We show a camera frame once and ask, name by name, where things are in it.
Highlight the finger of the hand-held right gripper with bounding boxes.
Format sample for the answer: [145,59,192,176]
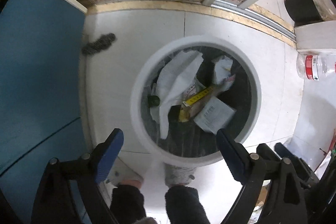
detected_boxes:
[274,143,319,189]
[256,143,282,161]

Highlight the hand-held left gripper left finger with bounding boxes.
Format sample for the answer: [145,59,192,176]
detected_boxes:
[31,128,124,224]

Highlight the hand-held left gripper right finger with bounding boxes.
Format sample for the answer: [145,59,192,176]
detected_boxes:
[216,129,307,224]

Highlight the white printed leaflet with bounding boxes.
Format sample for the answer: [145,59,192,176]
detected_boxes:
[194,97,237,134]

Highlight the white round bin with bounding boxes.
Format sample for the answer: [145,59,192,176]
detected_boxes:
[130,35,262,168]

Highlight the pink box with yellow edge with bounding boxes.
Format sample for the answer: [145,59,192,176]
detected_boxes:
[178,86,219,122]

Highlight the person's left leg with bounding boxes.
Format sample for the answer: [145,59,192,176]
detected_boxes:
[110,181,147,224]

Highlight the crumpled white wrapper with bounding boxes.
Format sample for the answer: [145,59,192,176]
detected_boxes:
[212,55,234,88]

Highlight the crumpled white paper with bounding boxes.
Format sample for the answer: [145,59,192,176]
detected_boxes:
[157,50,204,139]

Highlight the clear bottle with red label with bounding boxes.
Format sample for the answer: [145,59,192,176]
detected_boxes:
[297,54,336,81]

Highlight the blue cabinet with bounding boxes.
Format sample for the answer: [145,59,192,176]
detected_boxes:
[0,0,88,224]

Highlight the grey steel scrubber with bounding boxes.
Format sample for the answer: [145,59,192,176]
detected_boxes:
[81,33,116,56]

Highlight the black bucket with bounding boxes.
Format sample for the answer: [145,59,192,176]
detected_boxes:
[285,0,326,22]

